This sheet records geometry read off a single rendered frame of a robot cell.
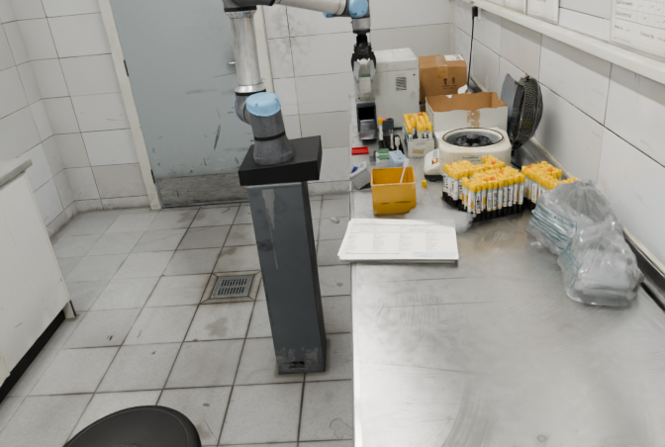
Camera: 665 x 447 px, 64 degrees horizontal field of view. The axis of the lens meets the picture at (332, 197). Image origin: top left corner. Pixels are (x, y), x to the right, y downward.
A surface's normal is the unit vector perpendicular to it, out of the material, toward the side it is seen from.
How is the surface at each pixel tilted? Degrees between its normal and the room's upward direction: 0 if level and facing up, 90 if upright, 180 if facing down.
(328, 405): 0
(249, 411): 0
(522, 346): 0
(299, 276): 90
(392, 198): 90
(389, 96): 90
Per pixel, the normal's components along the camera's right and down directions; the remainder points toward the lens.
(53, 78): -0.03, 0.42
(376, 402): -0.09, -0.91
